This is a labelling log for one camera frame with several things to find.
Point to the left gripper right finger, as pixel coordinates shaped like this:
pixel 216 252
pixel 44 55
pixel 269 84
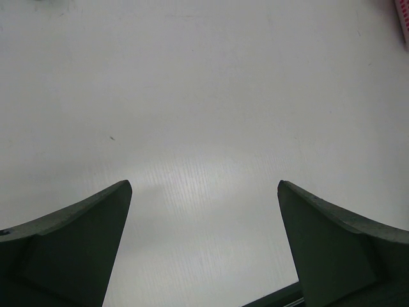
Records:
pixel 343 258

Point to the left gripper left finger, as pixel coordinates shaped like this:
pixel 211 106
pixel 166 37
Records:
pixel 65 258

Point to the white plastic basket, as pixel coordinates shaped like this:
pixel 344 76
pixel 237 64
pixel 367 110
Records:
pixel 402 8

